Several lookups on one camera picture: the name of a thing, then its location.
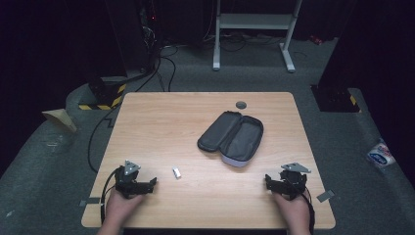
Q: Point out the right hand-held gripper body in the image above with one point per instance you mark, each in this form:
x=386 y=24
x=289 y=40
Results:
x=290 y=181

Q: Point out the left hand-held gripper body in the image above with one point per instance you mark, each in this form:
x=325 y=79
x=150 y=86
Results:
x=128 y=179

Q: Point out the small white eraser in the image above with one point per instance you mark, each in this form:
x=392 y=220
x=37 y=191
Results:
x=176 y=172

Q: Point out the dark grey pencil case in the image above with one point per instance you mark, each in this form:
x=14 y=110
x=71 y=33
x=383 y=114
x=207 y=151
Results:
x=231 y=138

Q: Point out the person's left hand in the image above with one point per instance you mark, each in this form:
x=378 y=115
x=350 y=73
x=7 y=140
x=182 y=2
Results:
x=121 y=205

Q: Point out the person's right hand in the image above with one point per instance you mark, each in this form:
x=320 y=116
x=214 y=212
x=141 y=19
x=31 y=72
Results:
x=293 y=210

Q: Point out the grey tape strip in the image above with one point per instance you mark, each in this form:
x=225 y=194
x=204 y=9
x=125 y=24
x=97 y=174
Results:
x=325 y=196
x=89 y=202

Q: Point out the grey table grommet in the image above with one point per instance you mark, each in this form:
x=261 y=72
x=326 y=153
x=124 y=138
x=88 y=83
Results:
x=241 y=105

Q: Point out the black yellow striped base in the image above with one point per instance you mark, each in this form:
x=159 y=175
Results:
x=336 y=99
x=104 y=94

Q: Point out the beige cardboard piece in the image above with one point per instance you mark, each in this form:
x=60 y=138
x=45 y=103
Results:
x=60 y=118

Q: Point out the white blue packet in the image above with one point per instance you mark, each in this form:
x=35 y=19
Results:
x=380 y=153

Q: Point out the dark equipment rack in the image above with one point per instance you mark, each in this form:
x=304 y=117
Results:
x=143 y=32

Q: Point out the white metal stand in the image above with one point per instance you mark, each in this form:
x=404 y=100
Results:
x=254 y=32

